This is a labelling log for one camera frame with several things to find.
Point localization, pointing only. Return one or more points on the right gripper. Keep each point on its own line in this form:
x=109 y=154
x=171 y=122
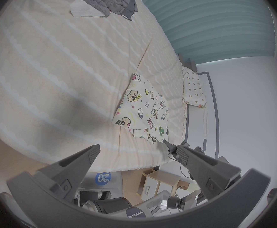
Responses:
x=174 y=151

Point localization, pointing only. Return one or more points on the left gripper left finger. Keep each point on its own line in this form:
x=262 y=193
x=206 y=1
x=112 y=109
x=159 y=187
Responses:
x=67 y=172

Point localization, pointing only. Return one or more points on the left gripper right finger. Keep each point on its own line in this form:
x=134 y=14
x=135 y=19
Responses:
x=207 y=174

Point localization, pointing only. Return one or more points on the white printed pyjama top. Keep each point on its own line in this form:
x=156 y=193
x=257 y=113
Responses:
x=140 y=106

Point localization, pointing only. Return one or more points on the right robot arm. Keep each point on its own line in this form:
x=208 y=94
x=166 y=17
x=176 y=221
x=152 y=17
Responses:
x=159 y=198

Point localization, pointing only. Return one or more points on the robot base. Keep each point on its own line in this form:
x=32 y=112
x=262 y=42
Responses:
x=105 y=179

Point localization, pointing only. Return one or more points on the bed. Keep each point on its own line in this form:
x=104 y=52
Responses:
x=57 y=68

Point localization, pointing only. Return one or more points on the pale wooden bedside table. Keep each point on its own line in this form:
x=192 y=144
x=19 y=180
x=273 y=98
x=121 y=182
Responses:
x=157 y=182

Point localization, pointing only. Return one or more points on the white printed pillow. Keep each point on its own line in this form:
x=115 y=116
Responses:
x=194 y=87

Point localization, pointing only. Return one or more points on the grey bedside table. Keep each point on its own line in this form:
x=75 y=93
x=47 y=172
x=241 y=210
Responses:
x=188 y=63

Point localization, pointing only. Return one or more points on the blue-green curtain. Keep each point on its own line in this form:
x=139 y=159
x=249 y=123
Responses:
x=212 y=20

